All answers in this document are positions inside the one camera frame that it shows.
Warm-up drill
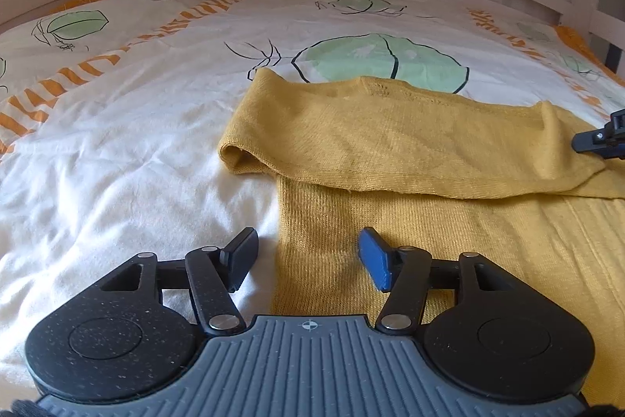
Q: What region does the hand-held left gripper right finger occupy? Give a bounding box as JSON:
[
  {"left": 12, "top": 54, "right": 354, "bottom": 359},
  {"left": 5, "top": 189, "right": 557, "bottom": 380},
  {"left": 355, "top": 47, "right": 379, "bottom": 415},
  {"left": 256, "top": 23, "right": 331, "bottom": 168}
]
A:
[{"left": 358, "top": 227, "right": 513, "bottom": 333}]

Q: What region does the mustard yellow knit sweater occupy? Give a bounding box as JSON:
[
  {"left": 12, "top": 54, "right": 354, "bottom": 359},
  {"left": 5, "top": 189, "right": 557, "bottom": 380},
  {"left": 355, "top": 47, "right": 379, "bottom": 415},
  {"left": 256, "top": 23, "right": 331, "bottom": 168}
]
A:
[{"left": 217, "top": 68, "right": 625, "bottom": 403}]

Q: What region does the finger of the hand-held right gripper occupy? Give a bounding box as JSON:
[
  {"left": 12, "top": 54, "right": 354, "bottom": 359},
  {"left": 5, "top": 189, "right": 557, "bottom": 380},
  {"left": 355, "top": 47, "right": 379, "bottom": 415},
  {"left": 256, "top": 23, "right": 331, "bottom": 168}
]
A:
[{"left": 571, "top": 107, "right": 625, "bottom": 162}]

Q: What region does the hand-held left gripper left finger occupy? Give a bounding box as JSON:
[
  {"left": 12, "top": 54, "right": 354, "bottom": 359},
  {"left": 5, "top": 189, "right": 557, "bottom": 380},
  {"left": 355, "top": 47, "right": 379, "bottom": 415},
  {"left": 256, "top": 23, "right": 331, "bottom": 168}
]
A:
[{"left": 100, "top": 227, "right": 259, "bottom": 334}]

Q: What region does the white printed duvet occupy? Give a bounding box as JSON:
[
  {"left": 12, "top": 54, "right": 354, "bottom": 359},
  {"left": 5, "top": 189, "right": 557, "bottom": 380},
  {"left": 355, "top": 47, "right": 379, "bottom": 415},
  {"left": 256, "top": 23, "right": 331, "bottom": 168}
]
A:
[{"left": 0, "top": 0, "right": 625, "bottom": 391}]

